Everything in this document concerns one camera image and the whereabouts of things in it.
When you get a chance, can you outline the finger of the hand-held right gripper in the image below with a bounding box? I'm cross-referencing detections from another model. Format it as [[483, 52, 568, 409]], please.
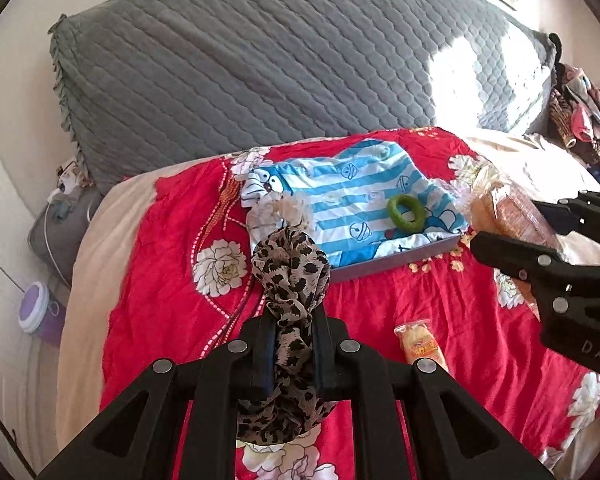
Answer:
[[531, 189, 600, 258], [469, 231, 581, 321]]

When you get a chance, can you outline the sheer beige scrunchie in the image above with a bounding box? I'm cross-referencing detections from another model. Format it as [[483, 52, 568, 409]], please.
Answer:
[[247, 195, 315, 241]]

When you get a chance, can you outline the white charger plug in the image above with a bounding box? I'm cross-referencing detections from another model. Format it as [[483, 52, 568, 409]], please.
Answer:
[[55, 160, 88, 196]]

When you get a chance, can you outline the green fuzzy hair ring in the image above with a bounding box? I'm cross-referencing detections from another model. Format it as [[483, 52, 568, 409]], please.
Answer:
[[386, 194, 423, 233]]

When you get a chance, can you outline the grey quilted headboard cover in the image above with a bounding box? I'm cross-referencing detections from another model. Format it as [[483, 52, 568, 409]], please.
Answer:
[[47, 0, 563, 196]]

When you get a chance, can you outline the brown bread snack packet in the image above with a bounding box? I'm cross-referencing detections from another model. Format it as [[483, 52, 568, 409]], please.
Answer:
[[460, 160, 568, 321]]

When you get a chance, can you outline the black cable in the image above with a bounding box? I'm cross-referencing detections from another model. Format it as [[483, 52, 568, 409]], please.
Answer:
[[0, 394, 33, 480]]

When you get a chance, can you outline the white cable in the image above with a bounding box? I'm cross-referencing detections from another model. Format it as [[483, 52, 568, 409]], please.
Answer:
[[44, 192, 93, 286]]

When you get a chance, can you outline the purple lid container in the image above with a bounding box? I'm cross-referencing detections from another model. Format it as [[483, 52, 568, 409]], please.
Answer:
[[19, 282, 66, 346]]

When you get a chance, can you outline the red floral blanket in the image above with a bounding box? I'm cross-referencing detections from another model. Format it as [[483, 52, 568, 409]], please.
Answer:
[[100, 127, 600, 480]]

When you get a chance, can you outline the blue striped cartoon cloth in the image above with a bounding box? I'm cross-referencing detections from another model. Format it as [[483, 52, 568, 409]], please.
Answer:
[[240, 139, 468, 268]]

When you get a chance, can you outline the grey nightstand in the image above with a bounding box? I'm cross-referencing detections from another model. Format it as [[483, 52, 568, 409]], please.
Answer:
[[27, 190, 103, 286]]

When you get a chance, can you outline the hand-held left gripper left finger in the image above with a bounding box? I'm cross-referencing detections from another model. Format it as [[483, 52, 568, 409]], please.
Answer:
[[34, 315, 281, 480]]

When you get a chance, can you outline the yellow cake snack packet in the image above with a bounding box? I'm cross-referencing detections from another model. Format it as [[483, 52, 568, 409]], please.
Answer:
[[394, 317, 451, 373]]

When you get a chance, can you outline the pile of clothes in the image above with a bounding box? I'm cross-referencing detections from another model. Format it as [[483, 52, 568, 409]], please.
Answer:
[[547, 32, 600, 191]]

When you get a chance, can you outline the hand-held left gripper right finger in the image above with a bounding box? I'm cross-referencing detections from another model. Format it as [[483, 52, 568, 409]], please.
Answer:
[[310, 310, 556, 480]]

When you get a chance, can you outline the leopard print scrunchie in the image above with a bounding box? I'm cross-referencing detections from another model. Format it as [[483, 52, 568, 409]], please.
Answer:
[[236, 227, 337, 446]]

